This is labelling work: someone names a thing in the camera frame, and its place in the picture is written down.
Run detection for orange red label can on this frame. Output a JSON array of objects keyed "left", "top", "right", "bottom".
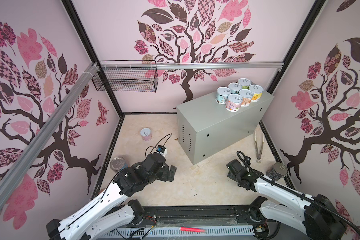
[{"left": 239, "top": 89, "right": 254, "bottom": 107}]

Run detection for aluminium rail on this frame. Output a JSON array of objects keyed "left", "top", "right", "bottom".
[
  {"left": 101, "top": 61, "right": 284, "bottom": 70},
  {"left": 0, "top": 63, "right": 100, "bottom": 210}
]

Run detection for red pen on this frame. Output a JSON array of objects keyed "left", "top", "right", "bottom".
[{"left": 180, "top": 227, "right": 207, "bottom": 233}]

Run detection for pink orange label can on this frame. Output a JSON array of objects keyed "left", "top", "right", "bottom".
[{"left": 225, "top": 94, "right": 243, "bottom": 112}]

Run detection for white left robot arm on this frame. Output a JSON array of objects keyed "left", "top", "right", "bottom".
[{"left": 46, "top": 153, "right": 177, "bottom": 240}]

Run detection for aluminium rail left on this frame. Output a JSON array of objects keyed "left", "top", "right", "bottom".
[{"left": 0, "top": 63, "right": 100, "bottom": 210}]

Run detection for metal tongs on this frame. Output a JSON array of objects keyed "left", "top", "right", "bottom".
[{"left": 254, "top": 131, "right": 265, "bottom": 163}]

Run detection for blue Progresso soup can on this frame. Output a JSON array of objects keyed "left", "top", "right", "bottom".
[{"left": 109, "top": 157, "right": 128, "bottom": 174}]

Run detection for dark grey label can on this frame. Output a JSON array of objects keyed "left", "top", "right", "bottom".
[{"left": 266, "top": 163, "right": 288, "bottom": 181}]

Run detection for black wire basket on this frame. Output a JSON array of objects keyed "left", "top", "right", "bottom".
[{"left": 92, "top": 60, "right": 159, "bottom": 93}]

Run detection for white slotted cable duct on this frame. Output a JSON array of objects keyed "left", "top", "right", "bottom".
[{"left": 100, "top": 226, "right": 255, "bottom": 240}]

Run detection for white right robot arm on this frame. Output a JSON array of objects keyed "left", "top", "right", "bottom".
[{"left": 226, "top": 160, "right": 347, "bottom": 240}]

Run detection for grey metal cabinet box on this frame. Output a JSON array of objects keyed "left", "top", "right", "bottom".
[{"left": 177, "top": 92, "right": 274, "bottom": 165}]

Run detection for teal white label can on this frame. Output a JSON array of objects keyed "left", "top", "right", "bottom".
[{"left": 228, "top": 83, "right": 242, "bottom": 94}]

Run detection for green label can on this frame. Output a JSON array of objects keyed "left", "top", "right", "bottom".
[{"left": 237, "top": 78, "right": 252, "bottom": 89}]

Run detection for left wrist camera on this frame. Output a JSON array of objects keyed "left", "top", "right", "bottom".
[{"left": 156, "top": 145, "right": 168, "bottom": 156}]

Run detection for light blue label can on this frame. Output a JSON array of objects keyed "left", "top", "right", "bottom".
[{"left": 216, "top": 87, "right": 232, "bottom": 105}]

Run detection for aluminium rail back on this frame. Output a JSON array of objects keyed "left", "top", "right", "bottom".
[{"left": 101, "top": 61, "right": 284, "bottom": 70}]

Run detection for yellow label can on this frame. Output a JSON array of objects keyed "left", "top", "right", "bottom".
[{"left": 249, "top": 84, "right": 264, "bottom": 103}]

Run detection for black corrugated cable hose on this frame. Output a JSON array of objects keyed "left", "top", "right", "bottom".
[{"left": 236, "top": 150, "right": 360, "bottom": 240}]

